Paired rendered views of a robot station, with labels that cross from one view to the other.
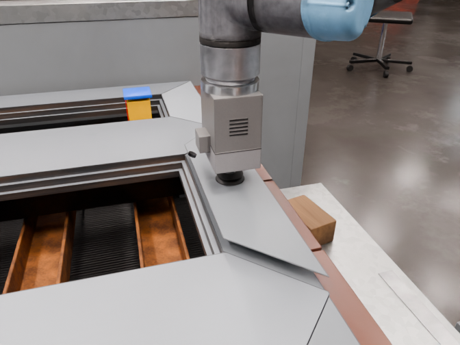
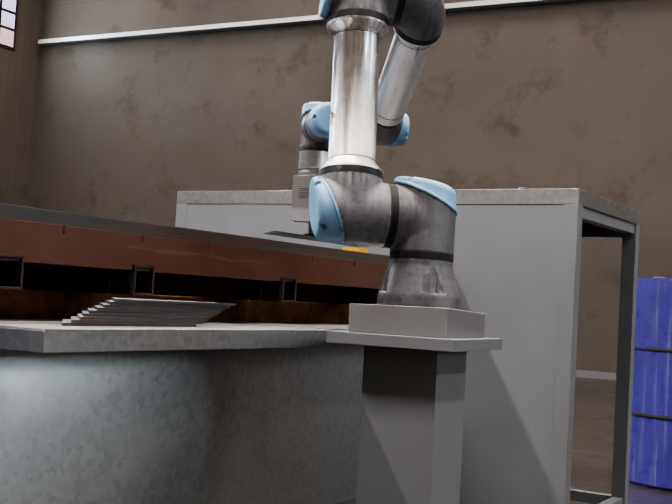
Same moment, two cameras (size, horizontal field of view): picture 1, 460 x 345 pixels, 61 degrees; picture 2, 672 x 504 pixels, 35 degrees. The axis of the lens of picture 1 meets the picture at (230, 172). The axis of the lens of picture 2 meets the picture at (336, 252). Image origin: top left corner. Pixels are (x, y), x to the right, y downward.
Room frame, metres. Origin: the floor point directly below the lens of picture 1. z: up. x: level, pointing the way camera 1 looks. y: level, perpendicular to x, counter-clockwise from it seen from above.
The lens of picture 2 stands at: (-1.12, -1.76, 0.74)
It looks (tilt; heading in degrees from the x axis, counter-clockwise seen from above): 3 degrees up; 46
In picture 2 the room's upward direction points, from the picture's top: 3 degrees clockwise
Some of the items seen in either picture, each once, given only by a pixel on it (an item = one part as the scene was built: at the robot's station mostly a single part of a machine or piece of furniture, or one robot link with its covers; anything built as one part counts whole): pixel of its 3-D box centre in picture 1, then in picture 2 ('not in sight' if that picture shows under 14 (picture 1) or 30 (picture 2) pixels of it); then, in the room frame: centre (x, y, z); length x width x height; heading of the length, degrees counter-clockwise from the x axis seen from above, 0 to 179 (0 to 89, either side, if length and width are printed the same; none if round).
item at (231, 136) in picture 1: (221, 119); (310, 197); (0.49, 0.01, 0.96); 0.10 x 0.09 x 0.16; 105
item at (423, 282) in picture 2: not in sight; (420, 280); (0.32, -0.49, 0.78); 0.15 x 0.15 x 0.10
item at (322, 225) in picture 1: (306, 220); not in sight; (0.61, -0.15, 0.71); 0.10 x 0.06 x 0.05; 28
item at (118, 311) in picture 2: not in sight; (128, 311); (-0.21, -0.36, 0.70); 0.39 x 0.12 x 0.04; 16
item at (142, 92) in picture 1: (137, 96); not in sight; (0.84, 0.21, 0.88); 0.06 x 0.06 x 0.02; 16
